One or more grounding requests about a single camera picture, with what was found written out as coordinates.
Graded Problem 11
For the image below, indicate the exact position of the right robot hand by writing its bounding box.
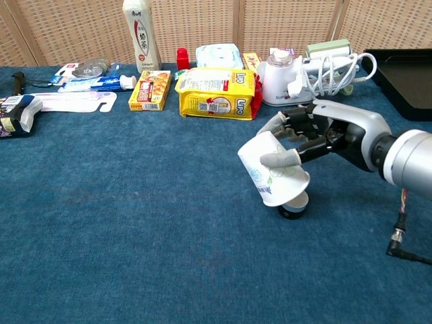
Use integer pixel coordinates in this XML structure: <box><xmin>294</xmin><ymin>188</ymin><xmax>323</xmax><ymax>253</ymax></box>
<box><xmin>258</xmin><ymin>99</ymin><xmax>392</xmax><ymax>173</ymax></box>

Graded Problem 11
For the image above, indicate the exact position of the white printed paper cup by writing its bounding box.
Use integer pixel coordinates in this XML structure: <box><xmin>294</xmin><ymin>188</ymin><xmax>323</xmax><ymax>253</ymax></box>
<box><xmin>237</xmin><ymin>130</ymin><xmax>311</xmax><ymax>207</ymax></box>

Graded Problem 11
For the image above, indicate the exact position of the small black silver-top jar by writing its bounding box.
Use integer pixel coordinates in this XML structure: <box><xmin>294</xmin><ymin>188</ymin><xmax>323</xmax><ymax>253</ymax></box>
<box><xmin>276</xmin><ymin>191</ymin><xmax>310</xmax><ymax>221</ymax></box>

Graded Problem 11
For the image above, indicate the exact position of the dark blue tablecloth-covered table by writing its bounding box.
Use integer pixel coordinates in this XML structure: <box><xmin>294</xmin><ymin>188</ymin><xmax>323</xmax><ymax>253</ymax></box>
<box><xmin>0</xmin><ymin>62</ymin><xmax>432</xmax><ymax>324</ymax></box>

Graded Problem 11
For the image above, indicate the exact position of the white handheld appliance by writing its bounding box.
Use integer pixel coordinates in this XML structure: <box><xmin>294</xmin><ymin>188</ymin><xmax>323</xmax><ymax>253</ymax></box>
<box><xmin>302</xmin><ymin>55</ymin><xmax>360</xmax><ymax>74</ymax></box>

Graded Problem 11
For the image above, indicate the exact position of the black rectangular tray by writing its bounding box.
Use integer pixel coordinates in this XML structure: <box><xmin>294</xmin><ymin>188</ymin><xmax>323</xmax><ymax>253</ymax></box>
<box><xmin>360</xmin><ymin>48</ymin><xmax>432</xmax><ymax>122</ymax></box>

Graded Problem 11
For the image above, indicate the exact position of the green lint roller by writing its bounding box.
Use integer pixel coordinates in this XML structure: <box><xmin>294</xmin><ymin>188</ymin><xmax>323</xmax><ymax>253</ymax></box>
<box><xmin>305</xmin><ymin>38</ymin><xmax>354</xmax><ymax>95</ymax></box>

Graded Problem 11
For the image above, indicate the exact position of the small white electric kettle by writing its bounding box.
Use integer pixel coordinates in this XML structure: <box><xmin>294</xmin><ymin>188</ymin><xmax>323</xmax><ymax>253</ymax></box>
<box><xmin>258</xmin><ymin>49</ymin><xmax>320</xmax><ymax>107</ymax></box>

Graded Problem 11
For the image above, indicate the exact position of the narrow yellow red box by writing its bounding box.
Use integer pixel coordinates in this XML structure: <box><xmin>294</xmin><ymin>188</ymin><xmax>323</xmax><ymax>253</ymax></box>
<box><xmin>242</xmin><ymin>52</ymin><xmax>263</xmax><ymax>74</ymax></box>

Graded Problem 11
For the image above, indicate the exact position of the yellow Lipo snack bag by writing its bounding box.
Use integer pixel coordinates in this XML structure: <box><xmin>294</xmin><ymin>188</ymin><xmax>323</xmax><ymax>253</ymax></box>
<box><xmin>174</xmin><ymin>66</ymin><xmax>263</xmax><ymax>122</ymax></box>

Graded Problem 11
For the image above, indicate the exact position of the light blue wet wipes pack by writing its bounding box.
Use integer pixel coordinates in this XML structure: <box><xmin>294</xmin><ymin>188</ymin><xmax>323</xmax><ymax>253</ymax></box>
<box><xmin>194</xmin><ymin>43</ymin><xmax>244</xmax><ymax>70</ymax></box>

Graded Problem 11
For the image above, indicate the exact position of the wicker folding screen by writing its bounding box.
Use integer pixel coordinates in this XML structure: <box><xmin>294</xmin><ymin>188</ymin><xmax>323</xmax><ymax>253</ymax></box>
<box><xmin>0</xmin><ymin>0</ymin><xmax>432</xmax><ymax>68</ymax></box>

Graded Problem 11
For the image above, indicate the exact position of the small red plastic block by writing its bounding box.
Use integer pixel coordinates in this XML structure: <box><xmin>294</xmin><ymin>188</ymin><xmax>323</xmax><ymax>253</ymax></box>
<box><xmin>176</xmin><ymin>47</ymin><xmax>192</xmax><ymax>71</ymax></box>

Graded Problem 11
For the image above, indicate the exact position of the yellow curry box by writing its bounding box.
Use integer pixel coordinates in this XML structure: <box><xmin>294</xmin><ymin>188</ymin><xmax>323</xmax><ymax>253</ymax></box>
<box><xmin>128</xmin><ymin>70</ymin><xmax>173</xmax><ymax>112</ymax></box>

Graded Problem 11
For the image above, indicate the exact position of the milk tea bottle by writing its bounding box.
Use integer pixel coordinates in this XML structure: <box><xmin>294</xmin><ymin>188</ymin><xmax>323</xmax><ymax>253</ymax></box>
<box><xmin>121</xmin><ymin>0</ymin><xmax>163</xmax><ymax>74</ymax></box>

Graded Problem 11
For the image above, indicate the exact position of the blue white toothpaste tube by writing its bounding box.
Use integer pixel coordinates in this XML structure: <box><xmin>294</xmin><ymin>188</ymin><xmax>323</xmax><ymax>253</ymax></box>
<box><xmin>57</xmin><ymin>74</ymin><xmax>138</xmax><ymax>93</ymax></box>

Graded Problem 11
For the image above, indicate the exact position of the clear hooks blister pack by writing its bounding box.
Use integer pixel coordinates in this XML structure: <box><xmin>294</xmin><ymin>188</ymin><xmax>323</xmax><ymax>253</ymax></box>
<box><xmin>49</xmin><ymin>57</ymin><xmax>122</xmax><ymax>87</ymax></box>

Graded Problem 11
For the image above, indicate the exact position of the white toothbrush card pack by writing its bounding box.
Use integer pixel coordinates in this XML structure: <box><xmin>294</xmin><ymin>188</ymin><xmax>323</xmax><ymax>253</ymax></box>
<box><xmin>30</xmin><ymin>90</ymin><xmax>118</xmax><ymax>113</ymax></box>

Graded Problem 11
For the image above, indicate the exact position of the dark sanitary pad pack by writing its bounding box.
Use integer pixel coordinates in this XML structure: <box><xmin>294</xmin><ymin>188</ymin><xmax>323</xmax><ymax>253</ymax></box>
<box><xmin>0</xmin><ymin>94</ymin><xmax>44</xmax><ymax>139</ymax></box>

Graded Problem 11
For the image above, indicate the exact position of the white power cable with plug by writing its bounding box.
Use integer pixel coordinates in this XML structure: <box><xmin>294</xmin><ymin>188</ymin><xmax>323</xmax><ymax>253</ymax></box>
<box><xmin>286</xmin><ymin>52</ymin><xmax>378</xmax><ymax>102</ymax></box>

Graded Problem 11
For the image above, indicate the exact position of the black arm cable with connector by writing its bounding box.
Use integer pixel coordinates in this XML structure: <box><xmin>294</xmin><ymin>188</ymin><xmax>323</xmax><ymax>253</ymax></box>
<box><xmin>386</xmin><ymin>188</ymin><xmax>432</xmax><ymax>266</ymax></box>

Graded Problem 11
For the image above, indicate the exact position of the black stick with lanyard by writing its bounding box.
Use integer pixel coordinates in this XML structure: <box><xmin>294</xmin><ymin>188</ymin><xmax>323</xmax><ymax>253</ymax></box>
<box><xmin>11</xmin><ymin>71</ymin><xmax>55</xmax><ymax>97</ymax></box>

